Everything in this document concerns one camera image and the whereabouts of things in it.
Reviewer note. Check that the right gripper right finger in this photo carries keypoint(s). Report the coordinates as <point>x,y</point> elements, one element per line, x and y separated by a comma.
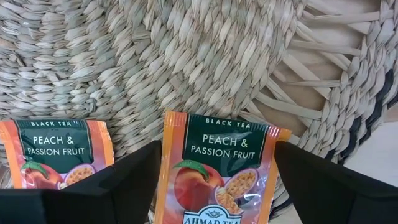
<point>335,199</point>

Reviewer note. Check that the orange peach tea bag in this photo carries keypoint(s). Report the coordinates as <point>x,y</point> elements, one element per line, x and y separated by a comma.
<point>217,149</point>
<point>56,146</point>

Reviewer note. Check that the round woven straw placemat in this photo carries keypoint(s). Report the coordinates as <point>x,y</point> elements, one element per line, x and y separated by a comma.
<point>186,62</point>

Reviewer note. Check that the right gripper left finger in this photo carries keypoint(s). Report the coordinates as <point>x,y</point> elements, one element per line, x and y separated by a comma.
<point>109,199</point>

